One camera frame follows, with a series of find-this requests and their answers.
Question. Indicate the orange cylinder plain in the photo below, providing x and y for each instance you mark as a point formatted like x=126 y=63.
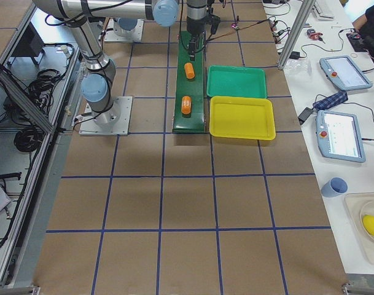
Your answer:
x=189 y=70

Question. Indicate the orange cylinder with 4680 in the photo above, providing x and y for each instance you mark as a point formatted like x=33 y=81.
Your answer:
x=186 y=105

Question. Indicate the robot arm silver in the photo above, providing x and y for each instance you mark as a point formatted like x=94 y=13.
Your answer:
x=75 y=15
x=165 y=13

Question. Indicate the green plastic tray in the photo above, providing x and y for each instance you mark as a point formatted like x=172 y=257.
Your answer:
x=236 y=82

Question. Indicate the green conveyor belt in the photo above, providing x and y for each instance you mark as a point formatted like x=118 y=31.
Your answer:
x=194 y=88

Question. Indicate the yellow plastic tray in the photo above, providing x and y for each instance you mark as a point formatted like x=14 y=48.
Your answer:
x=242 y=118

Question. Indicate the clear plastic bag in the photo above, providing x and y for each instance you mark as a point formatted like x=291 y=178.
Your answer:
x=296 y=67

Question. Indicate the black power adapter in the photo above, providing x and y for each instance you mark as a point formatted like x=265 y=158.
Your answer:
x=304 y=115

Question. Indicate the far teach pendant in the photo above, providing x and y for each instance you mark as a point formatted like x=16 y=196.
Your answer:
x=344 y=73

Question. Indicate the teach pendant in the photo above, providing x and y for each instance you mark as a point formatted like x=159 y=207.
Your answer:
x=344 y=73
x=338 y=136

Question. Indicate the blue plaid pouch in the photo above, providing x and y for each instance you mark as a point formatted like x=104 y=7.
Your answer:
x=331 y=101

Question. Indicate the person in dark clothes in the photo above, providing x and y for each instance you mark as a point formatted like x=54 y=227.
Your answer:
x=365 y=26

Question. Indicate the near teach pendant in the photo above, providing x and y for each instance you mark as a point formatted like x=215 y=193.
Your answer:
x=338 y=136

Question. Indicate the blue plastic cup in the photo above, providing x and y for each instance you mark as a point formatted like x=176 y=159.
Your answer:
x=334 y=187

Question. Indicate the beige tray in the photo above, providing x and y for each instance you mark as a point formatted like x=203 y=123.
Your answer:
x=354 y=203

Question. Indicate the white bowl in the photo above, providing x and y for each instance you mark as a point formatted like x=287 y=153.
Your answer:
x=368 y=208

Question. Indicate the yellow lemon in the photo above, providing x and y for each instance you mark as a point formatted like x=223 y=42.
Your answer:
x=368 y=223

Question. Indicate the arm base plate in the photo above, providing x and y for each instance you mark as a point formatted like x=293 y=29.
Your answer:
x=114 y=122
x=125 y=30

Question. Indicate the aluminium frame post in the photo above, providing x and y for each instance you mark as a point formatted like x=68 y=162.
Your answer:
x=295 y=31

